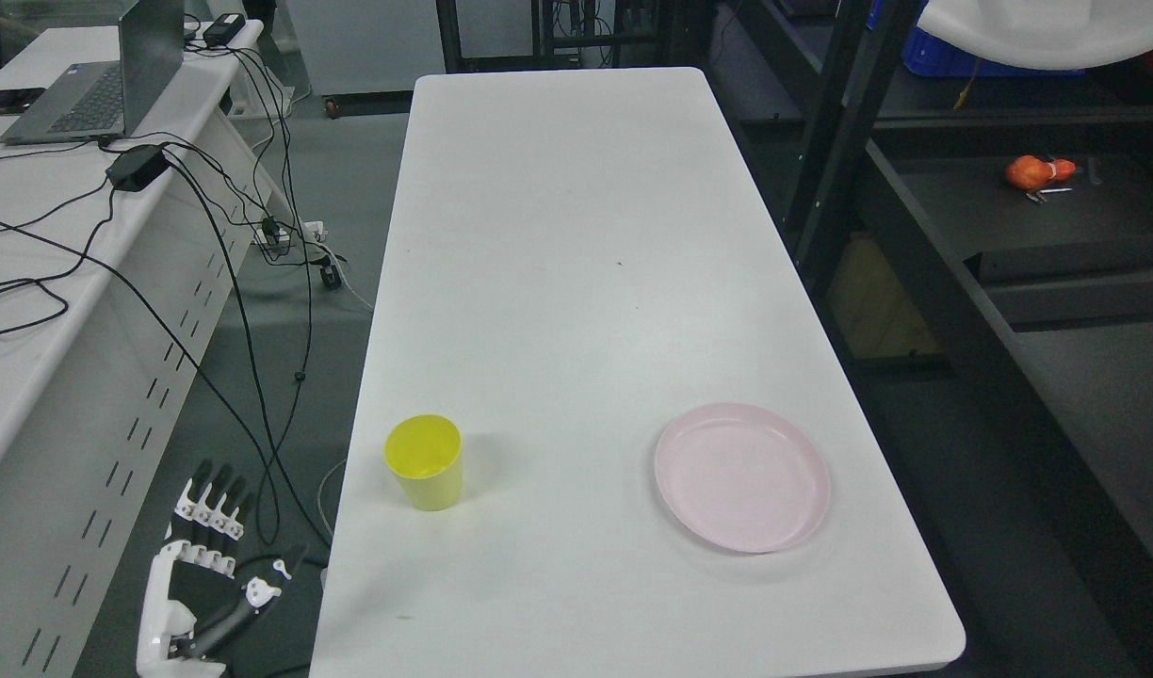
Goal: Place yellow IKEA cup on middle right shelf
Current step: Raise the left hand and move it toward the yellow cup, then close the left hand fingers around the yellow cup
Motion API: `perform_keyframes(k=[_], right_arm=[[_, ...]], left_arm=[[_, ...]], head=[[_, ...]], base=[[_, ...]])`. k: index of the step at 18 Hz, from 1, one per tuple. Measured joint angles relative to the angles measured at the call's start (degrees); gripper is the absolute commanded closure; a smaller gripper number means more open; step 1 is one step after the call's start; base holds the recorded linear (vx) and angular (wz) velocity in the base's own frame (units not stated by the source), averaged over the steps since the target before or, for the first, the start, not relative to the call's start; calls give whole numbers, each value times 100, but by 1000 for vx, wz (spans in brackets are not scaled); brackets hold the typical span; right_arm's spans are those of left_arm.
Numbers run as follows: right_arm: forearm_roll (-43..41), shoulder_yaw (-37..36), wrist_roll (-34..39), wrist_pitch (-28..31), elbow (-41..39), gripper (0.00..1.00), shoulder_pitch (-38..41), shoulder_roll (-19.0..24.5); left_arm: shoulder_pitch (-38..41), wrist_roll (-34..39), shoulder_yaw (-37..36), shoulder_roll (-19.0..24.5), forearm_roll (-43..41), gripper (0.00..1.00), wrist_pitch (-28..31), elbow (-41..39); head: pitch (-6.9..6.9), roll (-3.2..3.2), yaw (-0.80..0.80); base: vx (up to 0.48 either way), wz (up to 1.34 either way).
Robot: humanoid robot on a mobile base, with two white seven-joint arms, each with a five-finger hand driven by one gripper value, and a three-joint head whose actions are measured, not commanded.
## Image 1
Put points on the pink plastic plate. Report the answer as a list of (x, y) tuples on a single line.
[(742, 478)]

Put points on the white side desk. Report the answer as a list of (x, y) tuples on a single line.
[(107, 301)]

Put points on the orange toy object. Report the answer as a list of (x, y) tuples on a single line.
[(1029, 173)]

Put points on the white power strip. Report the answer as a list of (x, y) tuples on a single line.
[(274, 236)]

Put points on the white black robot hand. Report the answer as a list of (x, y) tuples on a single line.
[(200, 594)]

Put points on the white cloth cover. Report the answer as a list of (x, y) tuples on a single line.
[(1043, 35)]

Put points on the black power adapter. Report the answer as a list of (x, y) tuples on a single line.
[(222, 31), (133, 170)]

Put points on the yellow plastic cup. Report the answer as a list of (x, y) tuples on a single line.
[(424, 454)]

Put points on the grey laptop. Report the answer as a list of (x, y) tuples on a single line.
[(110, 98)]

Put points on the dark metal shelf rack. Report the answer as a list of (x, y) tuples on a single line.
[(1001, 340)]

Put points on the white table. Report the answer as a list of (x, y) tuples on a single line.
[(574, 259)]

